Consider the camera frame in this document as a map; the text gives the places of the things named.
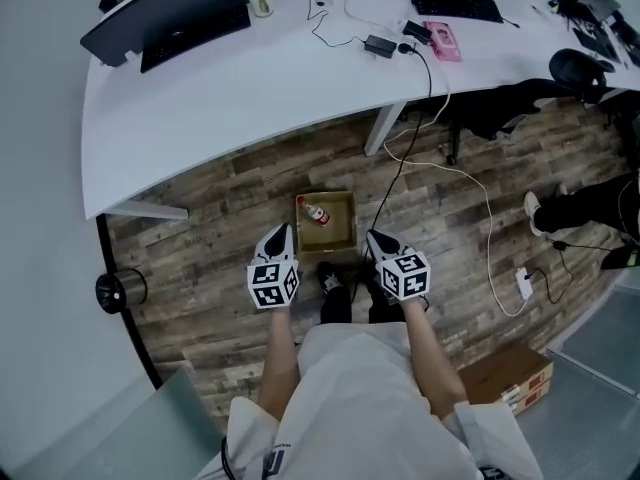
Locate clear bottle with red cap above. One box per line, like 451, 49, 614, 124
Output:
297, 195, 332, 228

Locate long white cable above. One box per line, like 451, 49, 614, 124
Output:
383, 60, 532, 318

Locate person's black trousers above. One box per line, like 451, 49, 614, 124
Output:
319, 267, 401, 326

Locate flat brown cardboard cartons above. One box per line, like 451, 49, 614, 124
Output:
457, 343, 555, 417

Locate white power strip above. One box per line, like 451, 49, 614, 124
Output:
514, 266, 533, 300

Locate pink wipes packet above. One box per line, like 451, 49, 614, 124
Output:
423, 20, 463, 63

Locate person's left black shoe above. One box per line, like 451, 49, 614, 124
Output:
316, 261, 344, 294

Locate black power adapter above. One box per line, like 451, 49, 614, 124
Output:
364, 34, 399, 60
402, 19, 433, 45

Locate metal trash can black liner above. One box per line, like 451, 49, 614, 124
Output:
94, 267, 150, 314

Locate black power strip cable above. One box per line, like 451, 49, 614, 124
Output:
529, 237, 619, 305

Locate white office table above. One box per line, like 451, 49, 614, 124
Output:
81, 0, 640, 221

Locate black office chair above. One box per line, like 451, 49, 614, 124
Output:
447, 47, 617, 167

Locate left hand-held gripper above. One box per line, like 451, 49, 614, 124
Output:
246, 222, 300, 310

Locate black computer monitor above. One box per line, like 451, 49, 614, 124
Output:
79, 0, 251, 68

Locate black keyboard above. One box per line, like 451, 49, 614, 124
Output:
140, 4, 252, 74
408, 0, 505, 24

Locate person's left forearm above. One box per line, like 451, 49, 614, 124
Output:
257, 305, 301, 419

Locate thick black power cable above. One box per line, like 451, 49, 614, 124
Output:
359, 42, 434, 269

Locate person's right forearm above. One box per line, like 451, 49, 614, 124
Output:
402, 297, 469, 419

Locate person's white shirt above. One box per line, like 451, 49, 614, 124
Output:
192, 322, 546, 480

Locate brown cardboard box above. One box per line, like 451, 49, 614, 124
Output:
294, 190, 360, 253

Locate black equipment case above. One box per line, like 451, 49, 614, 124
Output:
577, 0, 623, 22

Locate thin black cable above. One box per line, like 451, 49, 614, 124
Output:
306, 0, 369, 49

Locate looped white cable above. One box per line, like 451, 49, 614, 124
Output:
343, 0, 407, 32

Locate frosted glass panel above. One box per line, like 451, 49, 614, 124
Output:
547, 267, 640, 480
59, 367, 226, 480

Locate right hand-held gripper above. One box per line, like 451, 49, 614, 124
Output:
366, 229, 431, 303

